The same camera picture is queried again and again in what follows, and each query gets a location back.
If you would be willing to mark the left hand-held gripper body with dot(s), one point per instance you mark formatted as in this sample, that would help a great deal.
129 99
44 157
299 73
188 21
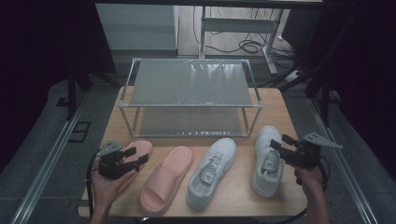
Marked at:
110 166

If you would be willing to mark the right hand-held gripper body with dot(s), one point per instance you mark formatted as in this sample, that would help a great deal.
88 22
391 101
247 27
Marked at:
303 155

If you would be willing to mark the pink slipper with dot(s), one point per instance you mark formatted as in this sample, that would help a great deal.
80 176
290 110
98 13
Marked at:
143 145
168 177

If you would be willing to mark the white sneaker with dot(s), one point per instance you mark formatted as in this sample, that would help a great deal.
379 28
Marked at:
218 155
264 137

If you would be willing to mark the metal shoe rack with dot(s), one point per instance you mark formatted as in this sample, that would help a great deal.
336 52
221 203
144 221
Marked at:
186 84

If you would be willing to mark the person's right hand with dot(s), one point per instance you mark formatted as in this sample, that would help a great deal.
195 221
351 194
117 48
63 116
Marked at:
309 179

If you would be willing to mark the person's left hand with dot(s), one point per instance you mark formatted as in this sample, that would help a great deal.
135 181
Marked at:
106 191

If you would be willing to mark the black metal stand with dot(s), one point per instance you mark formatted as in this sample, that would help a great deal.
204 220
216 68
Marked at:
325 102
71 93

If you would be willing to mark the white power strip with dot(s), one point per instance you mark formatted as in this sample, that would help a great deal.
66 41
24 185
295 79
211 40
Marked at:
294 75

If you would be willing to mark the black computer case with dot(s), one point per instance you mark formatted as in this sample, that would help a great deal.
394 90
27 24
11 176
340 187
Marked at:
300 31

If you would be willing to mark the dark curtain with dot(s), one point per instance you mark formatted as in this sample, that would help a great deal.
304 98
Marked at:
367 62
31 46

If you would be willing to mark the grey cabinet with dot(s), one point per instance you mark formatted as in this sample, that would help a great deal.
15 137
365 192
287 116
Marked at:
137 28

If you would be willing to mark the aluminium floor rail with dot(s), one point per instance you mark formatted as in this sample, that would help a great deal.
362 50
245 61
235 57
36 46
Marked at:
46 165
342 165

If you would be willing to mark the black floor bracket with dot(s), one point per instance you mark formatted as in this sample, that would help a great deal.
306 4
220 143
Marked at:
71 140

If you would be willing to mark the white desk frame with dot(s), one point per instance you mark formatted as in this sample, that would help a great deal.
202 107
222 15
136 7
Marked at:
236 25

